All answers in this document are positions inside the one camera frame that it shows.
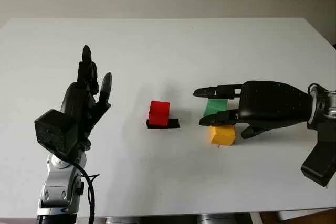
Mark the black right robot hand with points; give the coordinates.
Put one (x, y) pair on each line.
(270, 103)

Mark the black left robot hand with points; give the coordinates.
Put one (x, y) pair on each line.
(76, 100)

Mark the green block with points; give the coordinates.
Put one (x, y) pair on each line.
(216, 106)

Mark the yellow block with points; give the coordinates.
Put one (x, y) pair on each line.
(222, 136)

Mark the red block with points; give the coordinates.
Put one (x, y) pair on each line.
(158, 112)

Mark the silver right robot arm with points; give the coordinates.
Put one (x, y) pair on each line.
(326, 106)

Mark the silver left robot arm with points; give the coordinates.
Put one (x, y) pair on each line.
(59, 190)

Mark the black tape patch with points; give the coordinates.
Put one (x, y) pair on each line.
(173, 124)

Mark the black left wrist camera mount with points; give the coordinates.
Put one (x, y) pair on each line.
(55, 132)

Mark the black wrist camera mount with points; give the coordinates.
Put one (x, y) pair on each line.
(55, 132)
(319, 161)

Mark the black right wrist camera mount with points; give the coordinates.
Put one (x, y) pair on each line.
(319, 161)

